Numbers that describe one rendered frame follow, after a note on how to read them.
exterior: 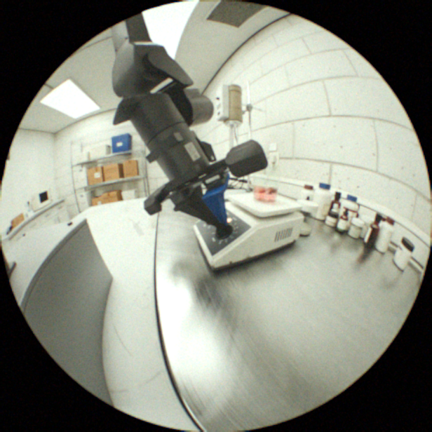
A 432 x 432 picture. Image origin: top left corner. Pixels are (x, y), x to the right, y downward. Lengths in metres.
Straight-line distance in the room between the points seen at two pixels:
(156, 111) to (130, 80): 0.06
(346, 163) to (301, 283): 0.55
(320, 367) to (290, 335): 0.06
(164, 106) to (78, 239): 0.17
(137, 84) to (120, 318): 0.27
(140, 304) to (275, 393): 0.18
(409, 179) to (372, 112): 0.29
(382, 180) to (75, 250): 0.78
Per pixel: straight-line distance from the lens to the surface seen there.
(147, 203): 0.20
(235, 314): 0.16
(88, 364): 0.17
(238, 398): 0.15
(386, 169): 0.65
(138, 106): 0.17
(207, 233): 0.22
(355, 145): 0.67
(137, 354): 0.17
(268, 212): 0.20
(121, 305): 0.20
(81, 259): 0.18
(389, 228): 0.48
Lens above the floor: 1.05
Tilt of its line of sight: 22 degrees down
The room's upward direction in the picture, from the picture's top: straight up
